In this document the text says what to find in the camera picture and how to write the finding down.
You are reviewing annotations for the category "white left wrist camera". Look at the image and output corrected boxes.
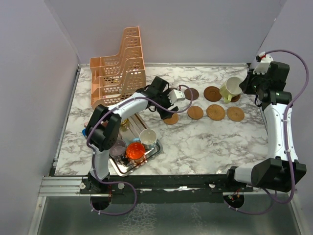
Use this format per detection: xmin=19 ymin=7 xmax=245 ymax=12
xmin=168 ymin=89 xmax=185 ymax=105

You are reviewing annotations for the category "peach plastic file organizer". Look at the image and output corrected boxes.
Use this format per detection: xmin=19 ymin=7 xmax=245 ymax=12
xmin=89 ymin=26 xmax=146 ymax=109

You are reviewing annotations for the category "yellow black mug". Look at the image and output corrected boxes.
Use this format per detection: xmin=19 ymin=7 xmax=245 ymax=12
xmin=121 ymin=118 xmax=129 ymax=126

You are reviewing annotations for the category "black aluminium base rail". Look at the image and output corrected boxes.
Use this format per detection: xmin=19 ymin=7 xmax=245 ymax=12
xmin=39 ymin=174 xmax=264 ymax=204

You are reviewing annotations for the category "light brown wooden coaster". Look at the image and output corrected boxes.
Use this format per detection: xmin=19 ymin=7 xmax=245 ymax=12
xmin=187 ymin=105 xmax=203 ymax=120

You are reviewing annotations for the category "purple glass cup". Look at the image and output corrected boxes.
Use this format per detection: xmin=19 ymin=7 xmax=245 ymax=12
xmin=110 ymin=139 xmax=127 ymax=159

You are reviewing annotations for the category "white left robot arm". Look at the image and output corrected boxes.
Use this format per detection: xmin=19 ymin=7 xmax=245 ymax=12
xmin=85 ymin=76 xmax=185 ymax=193

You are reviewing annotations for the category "white blue mug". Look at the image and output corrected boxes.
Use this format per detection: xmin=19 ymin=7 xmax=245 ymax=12
xmin=133 ymin=129 xmax=157 ymax=150

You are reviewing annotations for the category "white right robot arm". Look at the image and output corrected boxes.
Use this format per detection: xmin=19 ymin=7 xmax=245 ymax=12
xmin=224 ymin=58 xmax=307 ymax=192

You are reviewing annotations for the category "silver metal tray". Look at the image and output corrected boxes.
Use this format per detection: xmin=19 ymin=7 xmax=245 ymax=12
xmin=109 ymin=114 xmax=162 ymax=177

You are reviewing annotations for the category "blue sponge block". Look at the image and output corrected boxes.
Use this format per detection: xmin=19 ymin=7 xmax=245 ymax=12
xmin=82 ymin=129 xmax=87 ymax=139

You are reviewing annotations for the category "dark brown wooden coaster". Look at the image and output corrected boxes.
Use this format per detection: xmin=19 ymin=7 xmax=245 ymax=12
xmin=184 ymin=88 xmax=199 ymax=100

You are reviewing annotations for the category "orange metallic cup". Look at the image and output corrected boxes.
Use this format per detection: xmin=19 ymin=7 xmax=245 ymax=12
xmin=126 ymin=142 xmax=145 ymax=165

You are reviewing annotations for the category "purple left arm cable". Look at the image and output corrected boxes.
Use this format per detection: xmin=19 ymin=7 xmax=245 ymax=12
xmin=86 ymin=84 xmax=194 ymax=216

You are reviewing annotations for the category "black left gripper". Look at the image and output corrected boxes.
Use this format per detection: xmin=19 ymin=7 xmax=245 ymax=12
xmin=155 ymin=89 xmax=179 ymax=119

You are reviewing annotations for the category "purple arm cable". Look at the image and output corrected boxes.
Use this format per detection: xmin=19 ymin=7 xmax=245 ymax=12
xmin=86 ymin=84 xmax=194 ymax=216
xmin=224 ymin=49 xmax=309 ymax=215

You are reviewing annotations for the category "woven rattan coaster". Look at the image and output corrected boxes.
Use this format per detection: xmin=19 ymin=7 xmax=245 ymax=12
xmin=226 ymin=107 xmax=245 ymax=122
xmin=206 ymin=104 xmax=225 ymax=121

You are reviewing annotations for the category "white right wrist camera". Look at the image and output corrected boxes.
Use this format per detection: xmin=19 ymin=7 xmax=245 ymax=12
xmin=252 ymin=51 xmax=273 ymax=75

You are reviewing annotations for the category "light beech wooden coaster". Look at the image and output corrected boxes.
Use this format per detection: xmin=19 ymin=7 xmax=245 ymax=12
xmin=163 ymin=113 xmax=179 ymax=125

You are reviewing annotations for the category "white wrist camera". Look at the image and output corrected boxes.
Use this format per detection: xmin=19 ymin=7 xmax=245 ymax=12
xmin=168 ymin=89 xmax=185 ymax=105
xmin=252 ymin=51 xmax=273 ymax=75

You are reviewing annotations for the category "brown ringed wooden saucer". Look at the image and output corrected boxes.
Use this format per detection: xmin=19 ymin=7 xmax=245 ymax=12
xmin=203 ymin=86 xmax=222 ymax=102

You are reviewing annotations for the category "white cream cup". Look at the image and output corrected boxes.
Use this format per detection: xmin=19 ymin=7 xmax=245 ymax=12
xmin=220 ymin=77 xmax=242 ymax=103

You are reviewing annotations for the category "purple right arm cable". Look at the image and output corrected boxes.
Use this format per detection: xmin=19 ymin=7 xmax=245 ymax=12
xmin=224 ymin=49 xmax=309 ymax=215

